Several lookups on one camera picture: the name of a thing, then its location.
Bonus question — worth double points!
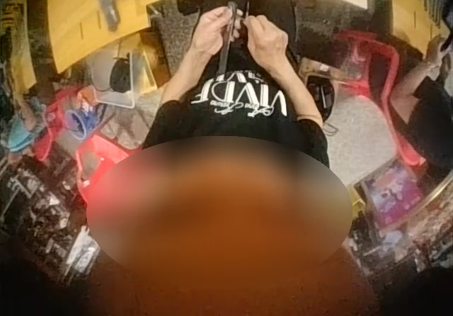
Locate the blue plastic object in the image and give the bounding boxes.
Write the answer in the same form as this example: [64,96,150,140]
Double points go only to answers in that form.
[67,108,97,137]

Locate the black tool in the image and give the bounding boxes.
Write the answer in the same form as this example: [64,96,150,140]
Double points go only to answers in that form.
[94,0,120,32]

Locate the red plastic chair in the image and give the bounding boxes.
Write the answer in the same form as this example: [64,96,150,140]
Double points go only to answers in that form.
[335,30,426,169]

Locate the long grey metal tool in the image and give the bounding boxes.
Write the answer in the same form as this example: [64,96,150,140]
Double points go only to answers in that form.
[217,0,239,77]

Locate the heap of dark clutter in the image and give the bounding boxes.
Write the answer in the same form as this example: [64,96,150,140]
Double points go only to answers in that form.
[0,159,104,271]

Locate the person's right hand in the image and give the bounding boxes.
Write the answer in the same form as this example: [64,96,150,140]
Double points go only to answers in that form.
[243,13,290,61]

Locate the black open case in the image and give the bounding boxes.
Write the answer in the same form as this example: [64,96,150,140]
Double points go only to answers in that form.
[300,69,338,113]

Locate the person's left hand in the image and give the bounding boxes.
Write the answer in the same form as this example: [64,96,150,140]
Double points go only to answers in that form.
[193,8,236,60]

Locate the red plastic stool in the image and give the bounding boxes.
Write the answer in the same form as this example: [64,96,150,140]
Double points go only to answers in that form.
[45,85,132,203]

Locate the clear plastic container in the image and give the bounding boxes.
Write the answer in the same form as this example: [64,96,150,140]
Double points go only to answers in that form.
[86,47,138,110]

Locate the black round device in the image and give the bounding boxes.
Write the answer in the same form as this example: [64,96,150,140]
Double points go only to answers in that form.
[108,57,130,92]

